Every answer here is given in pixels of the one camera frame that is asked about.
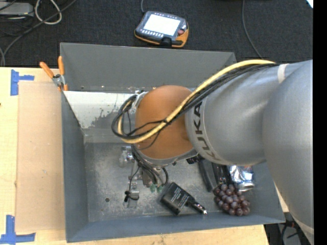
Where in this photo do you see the black cylinder on white bracket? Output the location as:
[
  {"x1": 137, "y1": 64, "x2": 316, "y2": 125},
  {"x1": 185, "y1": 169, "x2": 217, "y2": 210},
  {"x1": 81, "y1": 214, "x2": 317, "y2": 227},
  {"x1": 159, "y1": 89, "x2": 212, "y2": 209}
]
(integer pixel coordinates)
[{"x1": 185, "y1": 155, "x2": 205, "y2": 165}]

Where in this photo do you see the black power adapter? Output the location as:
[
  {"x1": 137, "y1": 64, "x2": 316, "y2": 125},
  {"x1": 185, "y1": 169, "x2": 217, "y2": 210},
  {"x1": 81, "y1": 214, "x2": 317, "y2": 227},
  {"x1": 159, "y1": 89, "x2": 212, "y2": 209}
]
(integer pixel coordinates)
[{"x1": 159, "y1": 182, "x2": 208, "y2": 216}]

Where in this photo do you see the dark purple grape bunch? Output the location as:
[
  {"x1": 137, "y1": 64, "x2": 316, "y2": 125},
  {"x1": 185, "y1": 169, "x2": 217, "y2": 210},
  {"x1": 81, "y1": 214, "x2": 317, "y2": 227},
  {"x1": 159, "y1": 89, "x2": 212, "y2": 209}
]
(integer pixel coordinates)
[{"x1": 212, "y1": 183, "x2": 251, "y2": 217}]

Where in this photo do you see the crushed silver and blue can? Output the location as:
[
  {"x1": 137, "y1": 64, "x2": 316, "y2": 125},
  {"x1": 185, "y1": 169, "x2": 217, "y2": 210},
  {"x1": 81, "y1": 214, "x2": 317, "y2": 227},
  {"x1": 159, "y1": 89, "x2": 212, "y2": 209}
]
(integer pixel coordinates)
[{"x1": 226, "y1": 164, "x2": 256, "y2": 192}]

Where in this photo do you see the brown cardboard board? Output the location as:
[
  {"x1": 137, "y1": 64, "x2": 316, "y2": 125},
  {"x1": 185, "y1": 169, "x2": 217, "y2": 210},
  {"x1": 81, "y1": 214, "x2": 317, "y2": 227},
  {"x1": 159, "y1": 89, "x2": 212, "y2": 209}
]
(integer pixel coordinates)
[{"x1": 14, "y1": 81, "x2": 66, "y2": 236}]

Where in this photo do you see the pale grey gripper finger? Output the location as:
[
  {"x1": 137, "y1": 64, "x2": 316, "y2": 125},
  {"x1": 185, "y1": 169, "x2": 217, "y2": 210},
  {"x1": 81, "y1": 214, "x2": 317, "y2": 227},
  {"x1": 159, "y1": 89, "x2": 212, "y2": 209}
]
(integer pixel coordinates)
[
  {"x1": 124, "y1": 188, "x2": 141, "y2": 209},
  {"x1": 127, "y1": 167, "x2": 142, "y2": 190}
]

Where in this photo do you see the grey metal bin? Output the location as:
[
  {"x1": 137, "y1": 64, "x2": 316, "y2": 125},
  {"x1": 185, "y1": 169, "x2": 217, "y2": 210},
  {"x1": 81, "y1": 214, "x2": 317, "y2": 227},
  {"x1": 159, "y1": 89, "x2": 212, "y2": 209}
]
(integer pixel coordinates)
[{"x1": 59, "y1": 42, "x2": 286, "y2": 243}]

